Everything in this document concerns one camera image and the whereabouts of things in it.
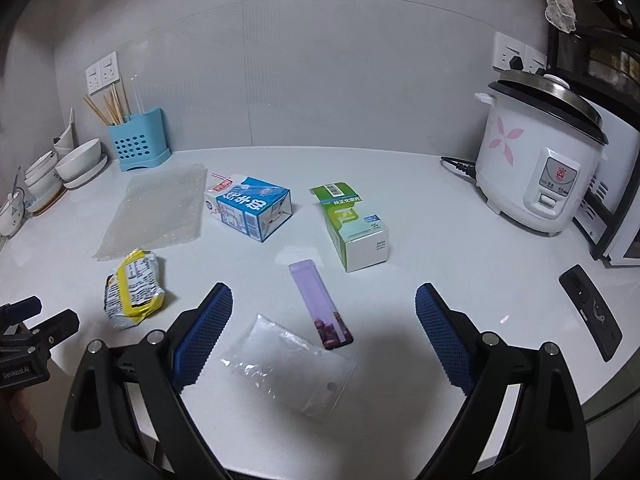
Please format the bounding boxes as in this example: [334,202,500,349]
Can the yellow snack wrapper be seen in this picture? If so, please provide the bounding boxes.
[103,249,165,330]

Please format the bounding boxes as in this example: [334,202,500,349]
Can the purple sachet box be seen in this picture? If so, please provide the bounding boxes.
[288,259,354,350]

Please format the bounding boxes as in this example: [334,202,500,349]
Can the clear plastic zip bag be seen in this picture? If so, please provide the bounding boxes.
[220,315,356,424]

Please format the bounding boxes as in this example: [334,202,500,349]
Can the green white medicine box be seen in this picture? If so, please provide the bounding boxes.
[310,182,390,273]

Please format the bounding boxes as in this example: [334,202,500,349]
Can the bubble wrap sheet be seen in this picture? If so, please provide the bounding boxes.
[94,164,206,261]

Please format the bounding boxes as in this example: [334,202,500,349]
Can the blue white milk carton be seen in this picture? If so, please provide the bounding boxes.
[204,174,293,243]

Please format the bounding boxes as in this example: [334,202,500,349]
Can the black kitchen rack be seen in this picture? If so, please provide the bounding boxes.
[544,0,640,261]

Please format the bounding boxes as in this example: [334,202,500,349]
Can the patterned small bowl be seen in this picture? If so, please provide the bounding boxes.
[0,188,25,237]

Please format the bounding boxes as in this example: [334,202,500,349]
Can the stacked white bowls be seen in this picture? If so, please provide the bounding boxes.
[25,151,63,216]

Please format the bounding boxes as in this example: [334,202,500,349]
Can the black remote control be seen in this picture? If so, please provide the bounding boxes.
[559,264,623,362]

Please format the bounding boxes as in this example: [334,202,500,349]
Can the white bowl on plate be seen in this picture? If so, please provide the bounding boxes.
[55,139,108,190]

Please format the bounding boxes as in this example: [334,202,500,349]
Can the white microwave oven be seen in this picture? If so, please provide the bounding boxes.
[574,105,639,266]

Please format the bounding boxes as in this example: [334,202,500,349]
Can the blue chopstick holder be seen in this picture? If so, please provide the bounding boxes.
[108,107,171,172]

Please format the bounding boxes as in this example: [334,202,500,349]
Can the wooden chopsticks bundle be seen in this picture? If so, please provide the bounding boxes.
[84,79,132,127]

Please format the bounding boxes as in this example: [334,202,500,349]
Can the white rice cooker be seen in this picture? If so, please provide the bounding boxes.
[475,70,608,236]

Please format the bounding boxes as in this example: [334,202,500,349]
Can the rice cooker power cable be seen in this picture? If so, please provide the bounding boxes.
[439,155,478,179]

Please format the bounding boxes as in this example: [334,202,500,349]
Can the left wall socket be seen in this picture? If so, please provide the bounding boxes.
[85,52,120,96]

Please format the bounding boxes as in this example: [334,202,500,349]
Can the wall socket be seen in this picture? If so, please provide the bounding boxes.
[491,32,547,74]
[85,52,120,96]

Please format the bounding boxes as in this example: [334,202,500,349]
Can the right wall socket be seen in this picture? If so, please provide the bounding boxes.
[491,32,547,74]

